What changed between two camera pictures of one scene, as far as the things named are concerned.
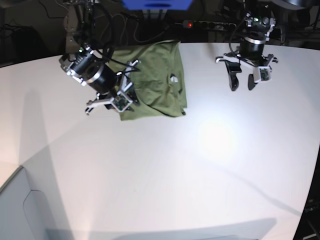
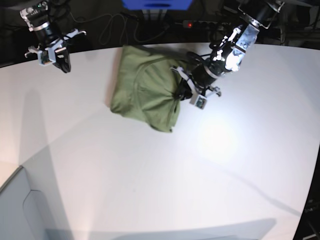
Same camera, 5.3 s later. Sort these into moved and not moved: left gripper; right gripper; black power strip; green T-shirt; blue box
Moved: green T-shirt; right gripper; left gripper
Not moved: blue box; black power strip
